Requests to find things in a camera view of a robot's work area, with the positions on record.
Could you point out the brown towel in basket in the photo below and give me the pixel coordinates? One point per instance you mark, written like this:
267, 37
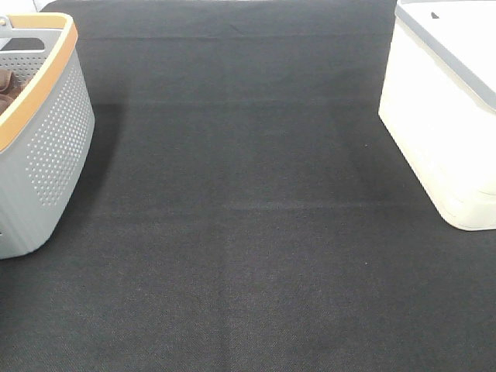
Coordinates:
10, 88

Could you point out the white storage box grey rim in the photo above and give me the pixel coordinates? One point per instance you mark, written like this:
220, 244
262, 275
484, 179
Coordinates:
438, 104

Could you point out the grey perforated laundry basket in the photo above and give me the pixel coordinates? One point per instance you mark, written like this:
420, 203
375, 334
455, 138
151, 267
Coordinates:
46, 132

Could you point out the black table cloth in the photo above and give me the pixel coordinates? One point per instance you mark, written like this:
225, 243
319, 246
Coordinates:
243, 208

